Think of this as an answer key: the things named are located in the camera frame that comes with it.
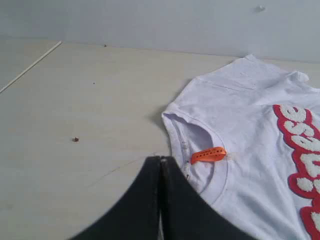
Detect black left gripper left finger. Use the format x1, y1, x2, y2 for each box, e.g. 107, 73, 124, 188
72, 156, 161, 240

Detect small brown debris bit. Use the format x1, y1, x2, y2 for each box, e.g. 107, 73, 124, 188
71, 137, 79, 143

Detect white t-shirt with red lettering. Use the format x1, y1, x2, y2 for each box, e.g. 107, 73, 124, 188
162, 55, 320, 240

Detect orange garment tag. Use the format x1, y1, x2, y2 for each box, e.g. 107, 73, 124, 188
190, 147, 227, 165

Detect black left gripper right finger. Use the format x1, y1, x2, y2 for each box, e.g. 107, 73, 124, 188
159, 156, 254, 240

